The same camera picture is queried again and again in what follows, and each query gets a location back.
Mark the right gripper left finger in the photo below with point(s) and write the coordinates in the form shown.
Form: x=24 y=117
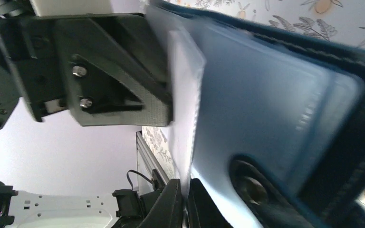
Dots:
x=167 y=210

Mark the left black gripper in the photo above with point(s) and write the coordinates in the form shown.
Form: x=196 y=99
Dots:
x=104 y=70

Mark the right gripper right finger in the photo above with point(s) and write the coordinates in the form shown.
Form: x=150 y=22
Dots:
x=202 y=211

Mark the floral patterned table mat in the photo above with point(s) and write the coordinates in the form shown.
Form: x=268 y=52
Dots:
x=340 y=21

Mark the aluminium rail frame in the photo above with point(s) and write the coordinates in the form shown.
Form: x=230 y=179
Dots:
x=153 y=167

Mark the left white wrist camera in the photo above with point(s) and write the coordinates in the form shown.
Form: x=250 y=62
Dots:
x=71 y=7

